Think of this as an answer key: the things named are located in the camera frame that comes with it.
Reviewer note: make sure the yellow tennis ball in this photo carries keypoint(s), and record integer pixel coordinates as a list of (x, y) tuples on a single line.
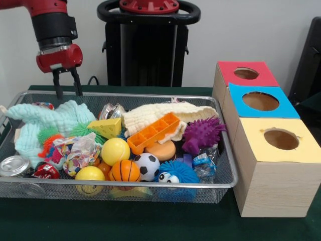
[(116, 151)]

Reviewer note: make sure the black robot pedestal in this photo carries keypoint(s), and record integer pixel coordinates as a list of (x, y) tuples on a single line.
[(148, 50)]

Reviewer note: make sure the cream muslin cloth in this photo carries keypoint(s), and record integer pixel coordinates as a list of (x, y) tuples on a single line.
[(150, 111)]

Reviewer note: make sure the dark green tablecloth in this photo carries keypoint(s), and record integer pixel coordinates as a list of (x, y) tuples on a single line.
[(125, 221)]

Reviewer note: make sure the orange plastic toy block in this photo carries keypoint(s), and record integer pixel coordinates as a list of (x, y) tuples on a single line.
[(153, 133)]

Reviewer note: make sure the black stand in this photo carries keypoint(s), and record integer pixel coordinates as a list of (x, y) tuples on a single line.
[(308, 62)]

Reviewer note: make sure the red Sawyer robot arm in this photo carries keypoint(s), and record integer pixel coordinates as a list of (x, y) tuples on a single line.
[(52, 27)]

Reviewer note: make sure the wooden box with three holes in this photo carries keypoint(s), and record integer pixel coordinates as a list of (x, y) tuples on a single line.
[(276, 190)]

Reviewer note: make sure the yellow smiley ball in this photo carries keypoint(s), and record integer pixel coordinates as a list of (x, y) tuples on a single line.
[(89, 173)]

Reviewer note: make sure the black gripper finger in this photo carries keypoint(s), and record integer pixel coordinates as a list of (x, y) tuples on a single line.
[(57, 84), (77, 82)]

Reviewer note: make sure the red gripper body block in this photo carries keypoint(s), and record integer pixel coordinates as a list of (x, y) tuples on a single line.
[(62, 57)]

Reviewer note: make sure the orange toy basketball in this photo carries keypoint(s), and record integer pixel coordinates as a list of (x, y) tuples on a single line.
[(124, 171)]

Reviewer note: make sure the black and white soccer ball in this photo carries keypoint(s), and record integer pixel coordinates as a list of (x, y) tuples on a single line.
[(148, 165)]

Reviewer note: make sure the purple spiky ball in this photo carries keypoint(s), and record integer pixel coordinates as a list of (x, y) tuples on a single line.
[(203, 133)]

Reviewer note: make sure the silver drink can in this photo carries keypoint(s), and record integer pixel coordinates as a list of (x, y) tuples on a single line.
[(13, 165)]

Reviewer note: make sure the clear mesh bin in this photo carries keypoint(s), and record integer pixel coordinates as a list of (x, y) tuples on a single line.
[(213, 193)]

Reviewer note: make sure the mint green muslin cloth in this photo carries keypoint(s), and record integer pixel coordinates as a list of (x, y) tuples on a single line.
[(50, 115)]

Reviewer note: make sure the blue fuzzy ball with eyes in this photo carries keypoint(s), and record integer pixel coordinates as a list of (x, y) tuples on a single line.
[(178, 168)]

